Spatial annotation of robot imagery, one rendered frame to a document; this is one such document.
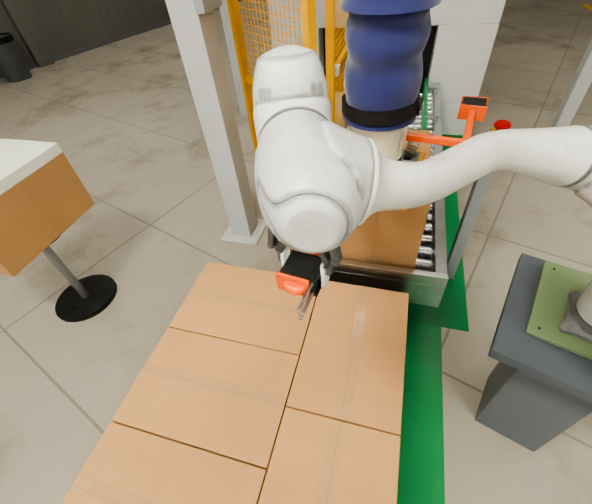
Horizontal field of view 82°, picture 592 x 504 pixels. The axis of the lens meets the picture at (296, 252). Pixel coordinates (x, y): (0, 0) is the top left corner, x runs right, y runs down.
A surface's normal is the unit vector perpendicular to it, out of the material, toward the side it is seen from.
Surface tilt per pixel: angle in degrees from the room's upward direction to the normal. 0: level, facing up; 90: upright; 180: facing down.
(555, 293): 4
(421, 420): 0
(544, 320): 4
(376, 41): 69
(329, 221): 91
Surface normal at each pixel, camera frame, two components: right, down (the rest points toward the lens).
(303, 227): -0.05, 0.69
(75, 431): -0.08, -0.70
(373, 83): -0.50, 0.44
